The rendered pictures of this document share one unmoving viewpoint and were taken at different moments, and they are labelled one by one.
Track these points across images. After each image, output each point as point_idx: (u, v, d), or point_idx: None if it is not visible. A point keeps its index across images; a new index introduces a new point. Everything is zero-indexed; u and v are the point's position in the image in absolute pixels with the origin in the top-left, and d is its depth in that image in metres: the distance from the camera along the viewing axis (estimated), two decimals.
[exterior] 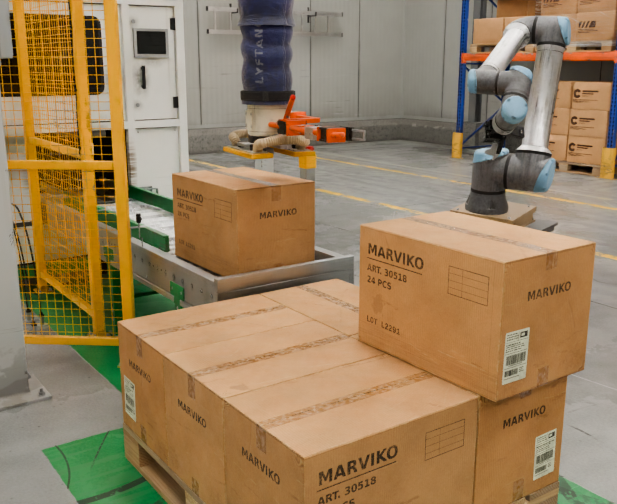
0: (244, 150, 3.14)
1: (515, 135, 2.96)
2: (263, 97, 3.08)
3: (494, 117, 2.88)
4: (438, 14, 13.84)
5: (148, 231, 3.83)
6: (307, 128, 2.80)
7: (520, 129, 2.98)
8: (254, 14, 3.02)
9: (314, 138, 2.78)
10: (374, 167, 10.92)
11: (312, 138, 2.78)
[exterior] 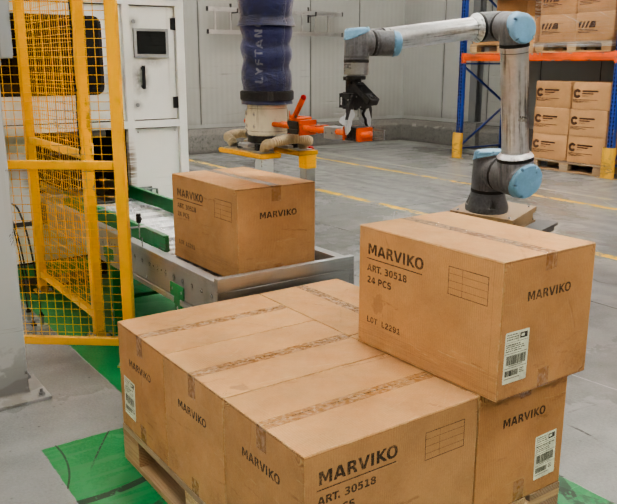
0: (249, 150, 3.14)
1: (362, 91, 2.69)
2: (268, 97, 3.09)
3: None
4: (438, 14, 13.84)
5: (148, 231, 3.83)
6: (328, 128, 2.85)
7: (372, 94, 2.69)
8: (253, 14, 3.03)
9: (336, 137, 2.83)
10: (374, 167, 10.92)
11: (334, 137, 2.83)
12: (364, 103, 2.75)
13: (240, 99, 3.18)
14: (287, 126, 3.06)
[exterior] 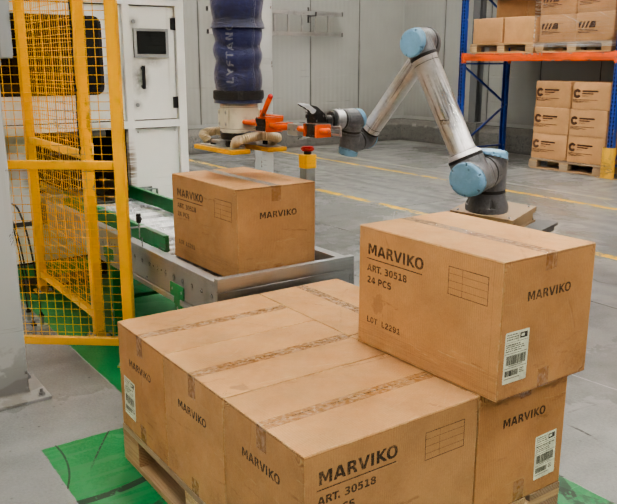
0: (220, 147, 3.32)
1: (331, 115, 3.32)
2: (238, 96, 3.28)
3: None
4: (438, 14, 13.84)
5: (148, 231, 3.83)
6: (291, 125, 3.03)
7: (333, 123, 3.30)
8: (224, 17, 3.21)
9: (298, 134, 3.01)
10: (374, 167, 10.92)
11: (296, 134, 3.01)
12: None
13: (213, 98, 3.37)
14: (256, 124, 3.24)
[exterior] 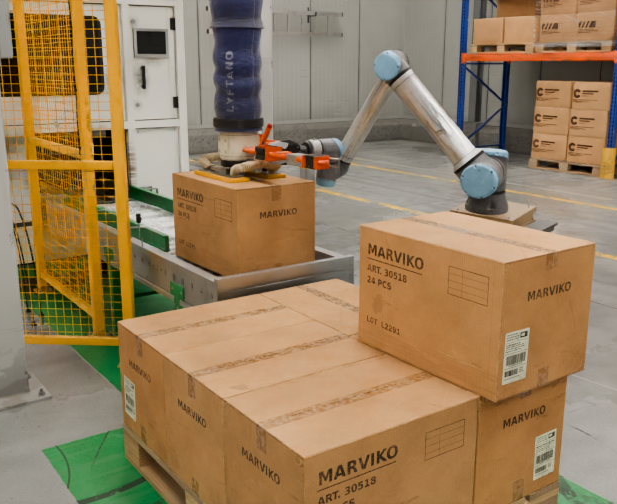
0: (220, 174, 3.35)
1: (305, 147, 3.27)
2: (238, 125, 3.31)
3: None
4: (438, 14, 13.84)
5: (148, 231, 3.83)
6: (290, 156, 3.06)
7: (307, 154, 3.25)
8: (224, 17, 3.21)
9: (297, 165, 3.04)
10: (374, 167, 10.92)
11: (295, 164, 3.04)
12: None
13: (213, 126, 3.39)
14: (255, 152, 3.27)
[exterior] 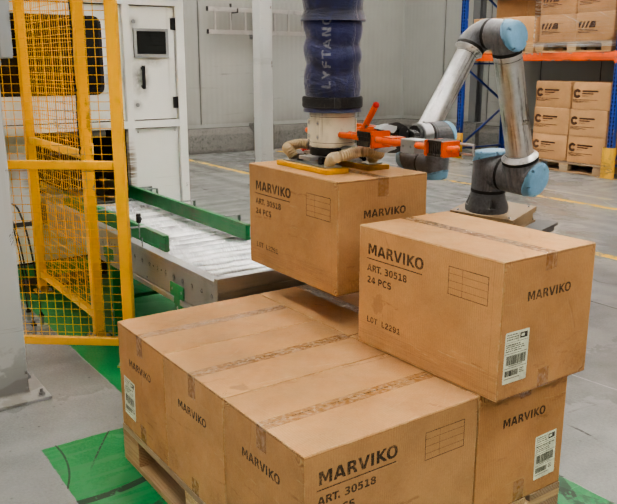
0: (312, 164, 2.77)
1: (417, 131, 2.68)
2: (335, 104, 2.73)
3: None
4: (438, 14, 13.84)
5: (148, 231, 3.83)
6: (406, 141, 2.47)
7: None
8: (321, 7, 2.66)
9: (416, 152, 2.45)
10: None
11: (413, 151, 2.45)
12: None
13: (302, 106, 2.82)
14: (357, 137, 2.69)
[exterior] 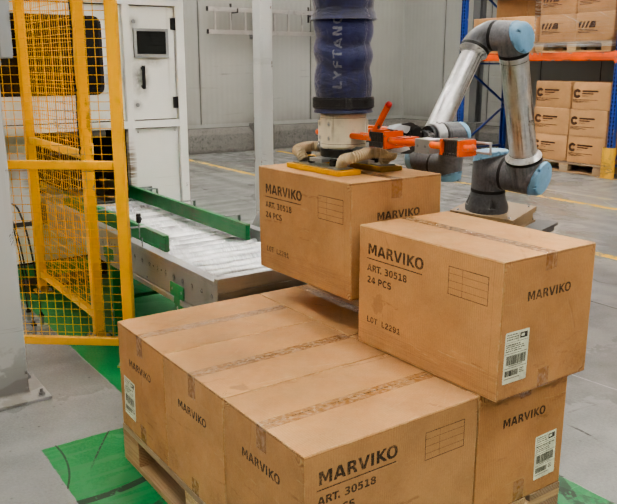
0: (323, 166, 2.72)
1: (431, 131, 2.63)
2: (346, 105, 2.67)
3: None
4: (438, 14, 13.84)
5: (148, 231, 3.83)
6: (420, 141, 2.42)
7: None
8: (332, 6, 2.61)
9: (431, 152, 2.40)
10: None
11: (428, 151, 2.39)
12: None
13: (313, 107, 2.76)
14: (369, 138, 2.63)
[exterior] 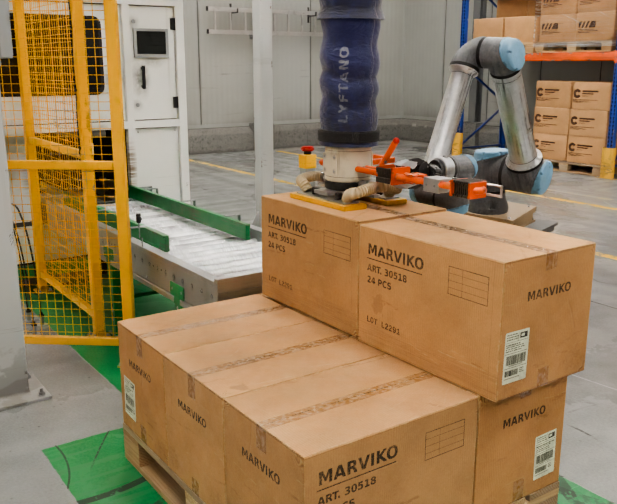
0: (328, 199, 2.71)
1: (438, 167, 2.62)
2: (352, 139, 2.66)
3: None
4: (438, 14, 13.84)
5: (148, 231, 3.83)
6: (430, 180, 2.41)
7: None
8: (339, 5, 2.56)
9: (440, 191, 2.40)
10: None
11: (437, 191, 2.39)
12: None
13: (318, 139, 2.75)
14: (376, 173, 2.63)
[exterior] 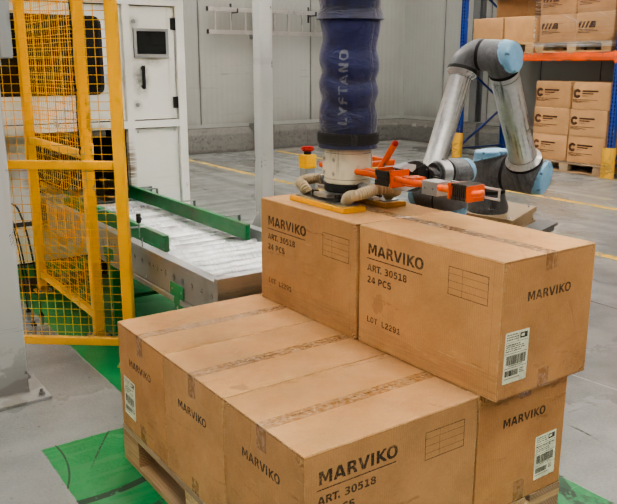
0: (328, 202, 2.71)
1: (437, 170, 2.62)
2: (352, 141, 2.67)
3: None
4: (438, 14, 13.84)
5: (148, 231, 3.83)
6: (428, 183, 2.42)
7: None
8: (339, 5, 2.57)
9: (438, 194, 2.40)
10: (374, 167, 10.92)
11: (436, 194, 2.39)
12: None
13: (317, 141, 2.75)
14: (375, 176, 2.63)
